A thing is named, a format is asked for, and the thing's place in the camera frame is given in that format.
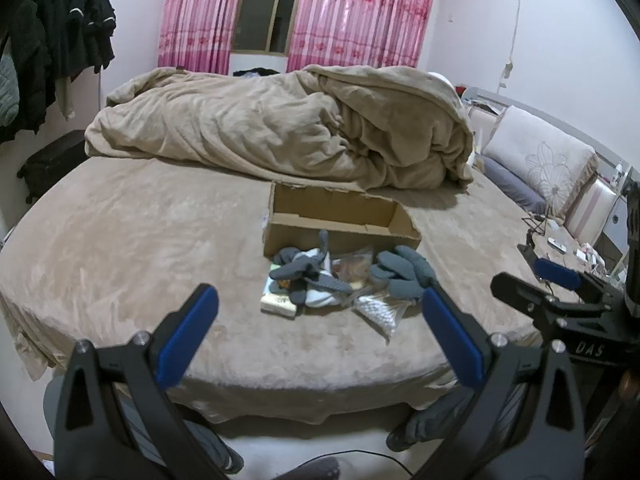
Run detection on black suitcase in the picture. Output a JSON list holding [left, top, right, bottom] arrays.
[[17, 129, 92, 205]]

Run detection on grey slipper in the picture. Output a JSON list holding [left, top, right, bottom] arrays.
[[385, 394, 470, 454], [187, 417, 246, 477]]

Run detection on small yellow white box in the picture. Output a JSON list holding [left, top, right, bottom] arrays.
[[260, 280, 302, 317]]

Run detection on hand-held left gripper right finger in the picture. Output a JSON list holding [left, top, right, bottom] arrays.
[[419, 287, 587, 480]]

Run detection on white wall cable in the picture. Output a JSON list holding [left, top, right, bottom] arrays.
[[496, 0, 524, 94]]

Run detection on cardboard box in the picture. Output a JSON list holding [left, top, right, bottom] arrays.
[[262, 182, 422, 262]]

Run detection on bed with beige sheet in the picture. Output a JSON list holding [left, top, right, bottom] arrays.
[[0, 155, 553, 426]]

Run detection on beige fleece duvet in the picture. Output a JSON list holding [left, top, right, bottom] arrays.
[[84, 64, 476, 192]]

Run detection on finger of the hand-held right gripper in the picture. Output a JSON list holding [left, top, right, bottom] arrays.
[[490, 272, 581, 332], [517, 244, 608, 306]]

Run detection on white padded headboard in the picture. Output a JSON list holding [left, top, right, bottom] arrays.
[[459, 85, 640, 273]]

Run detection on hanging black clothes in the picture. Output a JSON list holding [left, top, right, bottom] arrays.
[[0, 0, 117, 144]]

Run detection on clear bag of white beads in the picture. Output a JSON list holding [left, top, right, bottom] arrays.
[[352, 292, 409, 344]]

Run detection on window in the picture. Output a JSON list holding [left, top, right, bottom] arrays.
[[230, 0, 308, 57]]

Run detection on grey and white work glove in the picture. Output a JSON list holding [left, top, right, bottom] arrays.
[[268, 230, 352, 309]]

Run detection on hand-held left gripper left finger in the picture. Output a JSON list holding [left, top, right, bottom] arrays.
[[52, 282, 237, 480]]

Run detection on grey pillow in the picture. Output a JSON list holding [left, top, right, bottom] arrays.
[[479, 154, 547, 212]]

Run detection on black floor cable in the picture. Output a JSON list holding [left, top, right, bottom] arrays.
[[295, 449, 422, 480]]

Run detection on pink curtain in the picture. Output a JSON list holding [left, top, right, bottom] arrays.
[[157, 0, 252, 75], [285, 0, 442, 69]]

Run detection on dark cloth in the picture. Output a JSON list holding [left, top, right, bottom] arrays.
[[232, 66, 281, 79]]

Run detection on beige flower embroidered pillow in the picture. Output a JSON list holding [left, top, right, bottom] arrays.
[[481, 105, 600, 222]]

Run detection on clear snack packet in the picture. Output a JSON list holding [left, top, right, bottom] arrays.
[[329, 254, 382, 292]]

